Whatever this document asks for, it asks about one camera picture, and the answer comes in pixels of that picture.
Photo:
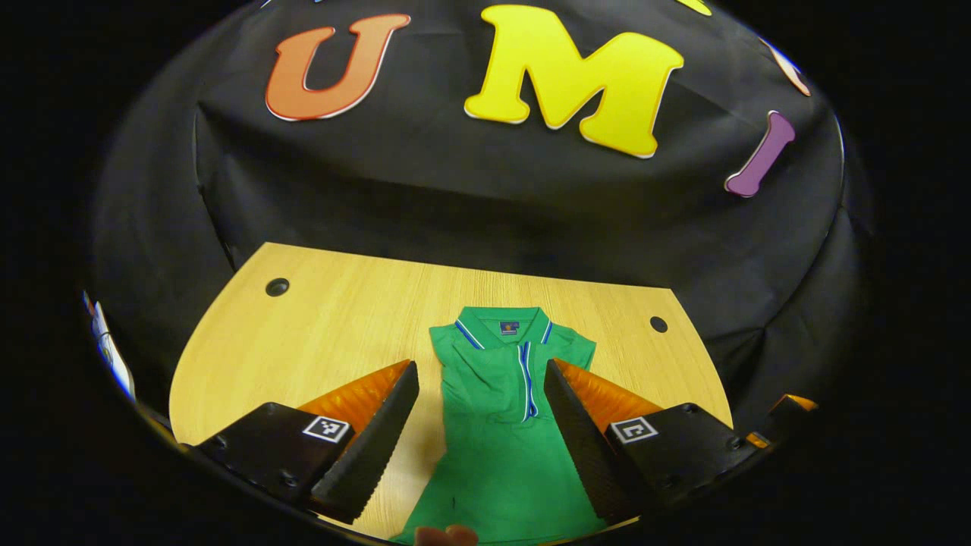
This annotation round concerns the black backdrop cloth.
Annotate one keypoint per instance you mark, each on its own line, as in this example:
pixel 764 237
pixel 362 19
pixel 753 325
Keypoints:
pixel 455 197

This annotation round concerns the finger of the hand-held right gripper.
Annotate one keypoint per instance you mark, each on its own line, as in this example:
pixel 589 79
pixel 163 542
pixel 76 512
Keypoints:
pixel 789 417

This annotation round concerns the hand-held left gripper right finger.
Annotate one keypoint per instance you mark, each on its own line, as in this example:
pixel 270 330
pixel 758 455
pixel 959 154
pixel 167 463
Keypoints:
pixel 580 440

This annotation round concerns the computer monitor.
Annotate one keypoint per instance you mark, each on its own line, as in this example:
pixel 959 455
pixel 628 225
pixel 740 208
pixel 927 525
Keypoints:
pixel 110 356

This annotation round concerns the green T-shirt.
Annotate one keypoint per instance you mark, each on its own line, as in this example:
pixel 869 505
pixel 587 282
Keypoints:
pixel 493 470

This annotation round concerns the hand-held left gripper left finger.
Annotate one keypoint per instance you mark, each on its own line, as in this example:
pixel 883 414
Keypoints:
pixel 375 451

